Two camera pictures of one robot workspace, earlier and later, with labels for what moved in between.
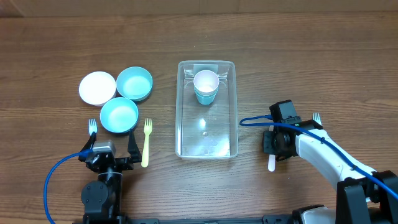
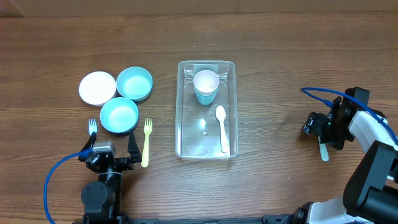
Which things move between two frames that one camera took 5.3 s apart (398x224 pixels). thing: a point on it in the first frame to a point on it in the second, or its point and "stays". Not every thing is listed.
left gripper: (127, 163) stays
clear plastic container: (206, 132) stays
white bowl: (96, 88) stays
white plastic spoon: (271, 161) to (221, 114)
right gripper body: (272, 145) to (329, 129)
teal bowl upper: (135, 83) stays
